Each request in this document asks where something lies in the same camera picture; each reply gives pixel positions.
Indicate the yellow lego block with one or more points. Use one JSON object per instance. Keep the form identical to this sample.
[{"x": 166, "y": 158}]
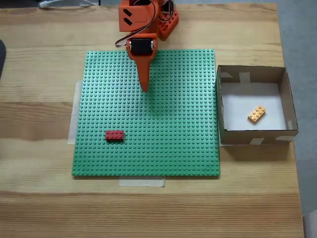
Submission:
[{"x": 257, "y": 114}]

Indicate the green lego baseplate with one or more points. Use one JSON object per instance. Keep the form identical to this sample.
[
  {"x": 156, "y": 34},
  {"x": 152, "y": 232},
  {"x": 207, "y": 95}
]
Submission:
[{"x": 173, "y": 111}]

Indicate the red lego block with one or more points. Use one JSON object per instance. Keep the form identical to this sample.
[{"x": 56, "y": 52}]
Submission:
[{"x": 114, "y": 135}]

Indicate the white paper box lining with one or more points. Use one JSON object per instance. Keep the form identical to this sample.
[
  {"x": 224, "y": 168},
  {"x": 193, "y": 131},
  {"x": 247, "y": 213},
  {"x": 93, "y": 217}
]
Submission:
[{"x": 237, "y": 109}]

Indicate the open cardboard box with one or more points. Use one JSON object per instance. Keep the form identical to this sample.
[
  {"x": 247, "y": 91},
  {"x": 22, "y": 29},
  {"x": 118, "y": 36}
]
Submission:
[{"x": 247, "y": 139}]

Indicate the long masking tape strip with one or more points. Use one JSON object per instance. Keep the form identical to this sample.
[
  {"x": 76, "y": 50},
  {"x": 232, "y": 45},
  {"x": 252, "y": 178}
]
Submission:
[{"x": 73, "y": 119}]

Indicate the white plastic object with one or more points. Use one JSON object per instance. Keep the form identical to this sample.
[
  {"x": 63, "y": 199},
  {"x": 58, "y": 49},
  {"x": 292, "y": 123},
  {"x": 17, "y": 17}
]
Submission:
[{"x": 44, "y": 4}]

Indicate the short masking tape strip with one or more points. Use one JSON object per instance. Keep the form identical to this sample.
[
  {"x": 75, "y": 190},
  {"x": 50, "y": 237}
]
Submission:
[{"x": 141, "y": 182}]

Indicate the black rounded object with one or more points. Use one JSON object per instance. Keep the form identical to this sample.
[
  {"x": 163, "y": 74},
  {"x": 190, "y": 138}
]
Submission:
[{"x": 2, "y": 57}]

